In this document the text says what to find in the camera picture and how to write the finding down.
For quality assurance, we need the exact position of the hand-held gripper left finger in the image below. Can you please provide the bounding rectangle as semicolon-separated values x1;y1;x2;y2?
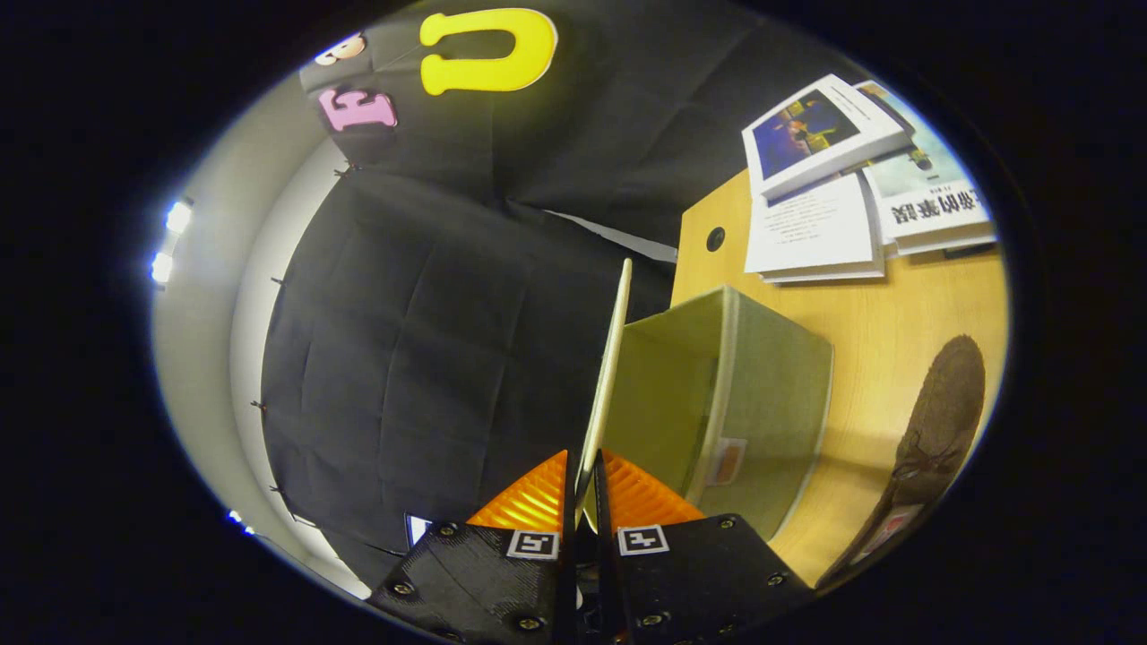
367;450;577;645

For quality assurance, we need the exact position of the book with blue picture cover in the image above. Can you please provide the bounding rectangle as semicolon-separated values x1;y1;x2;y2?
742;73;915;200

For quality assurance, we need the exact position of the white book with text cover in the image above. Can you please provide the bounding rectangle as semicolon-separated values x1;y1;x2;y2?
745;172;886;285

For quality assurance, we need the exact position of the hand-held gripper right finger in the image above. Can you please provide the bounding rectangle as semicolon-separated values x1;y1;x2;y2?
591;450;815;645

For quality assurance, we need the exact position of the brown fuzzy shoe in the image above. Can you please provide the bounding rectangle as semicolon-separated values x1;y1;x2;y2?
814;335;987;592

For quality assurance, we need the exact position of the green fabric storage box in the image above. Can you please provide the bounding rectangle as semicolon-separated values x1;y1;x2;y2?
576;258;835;544

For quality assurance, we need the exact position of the book with pale landscape cover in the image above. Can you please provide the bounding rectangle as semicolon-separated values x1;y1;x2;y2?
856;81;997;256

